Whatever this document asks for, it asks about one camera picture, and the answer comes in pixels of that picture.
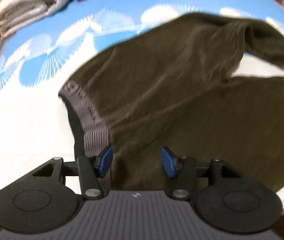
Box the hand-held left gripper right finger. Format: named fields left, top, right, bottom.
left=160, top=147, right=242, bottom=200

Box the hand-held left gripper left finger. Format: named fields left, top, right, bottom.
left=32, top=146, right=113, bottom=201

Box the dark olive sweater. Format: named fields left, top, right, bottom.
left=58, top=12, right=284, bottom=193

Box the blue white printed bedsheet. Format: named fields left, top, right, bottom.
left=0, top=0, right=284, bottom=220

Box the folded white blanket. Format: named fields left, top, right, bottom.
left=0, top=0, right=75, bottom=37

